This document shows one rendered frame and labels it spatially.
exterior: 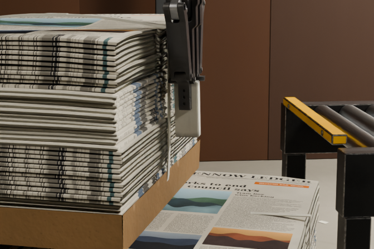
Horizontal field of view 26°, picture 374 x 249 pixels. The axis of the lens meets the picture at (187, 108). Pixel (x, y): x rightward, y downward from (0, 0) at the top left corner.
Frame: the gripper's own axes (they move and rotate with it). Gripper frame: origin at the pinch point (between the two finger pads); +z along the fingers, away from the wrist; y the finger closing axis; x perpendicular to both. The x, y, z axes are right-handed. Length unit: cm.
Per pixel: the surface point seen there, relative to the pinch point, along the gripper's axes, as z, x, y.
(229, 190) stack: 13.0, 3.5, -9.5
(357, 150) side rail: 16, 20, -50
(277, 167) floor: 95, -27, -348
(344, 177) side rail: 20, 18, -47
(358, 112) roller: 16, 20, -89
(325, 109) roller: 16, 12, -92
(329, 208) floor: 96, 5, -275
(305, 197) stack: 13.3, 14.0, -8.6
